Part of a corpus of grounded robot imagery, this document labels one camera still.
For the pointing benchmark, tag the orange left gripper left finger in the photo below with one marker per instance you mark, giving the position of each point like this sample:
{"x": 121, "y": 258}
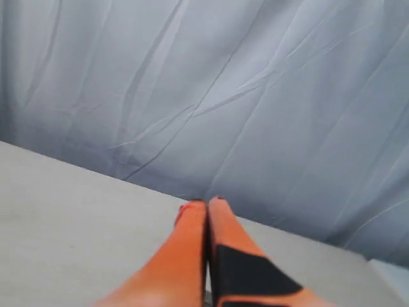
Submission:
{"x": 176, "y": 274}

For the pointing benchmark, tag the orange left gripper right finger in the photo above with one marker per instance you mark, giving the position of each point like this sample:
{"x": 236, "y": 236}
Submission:
{"x": 241, "y": 274}

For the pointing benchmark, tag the white backdrop curtain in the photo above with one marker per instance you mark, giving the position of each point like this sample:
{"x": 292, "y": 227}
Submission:
{"x": 296, "y": 112}

